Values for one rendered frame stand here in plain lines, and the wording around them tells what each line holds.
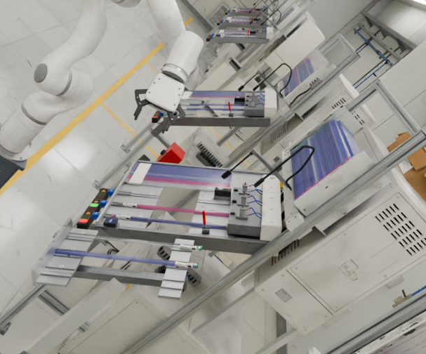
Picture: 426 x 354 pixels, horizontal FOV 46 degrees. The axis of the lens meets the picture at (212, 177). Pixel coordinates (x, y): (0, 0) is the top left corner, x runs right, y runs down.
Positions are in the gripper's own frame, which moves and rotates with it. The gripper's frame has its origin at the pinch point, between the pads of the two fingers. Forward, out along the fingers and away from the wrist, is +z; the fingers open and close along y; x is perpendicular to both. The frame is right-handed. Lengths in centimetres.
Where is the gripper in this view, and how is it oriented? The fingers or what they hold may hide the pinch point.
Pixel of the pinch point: (150, 123)
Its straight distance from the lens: 152.4
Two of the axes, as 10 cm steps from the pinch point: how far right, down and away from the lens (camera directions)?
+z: -3.9, 8.8, -2.7
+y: 9.0, 4.3, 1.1
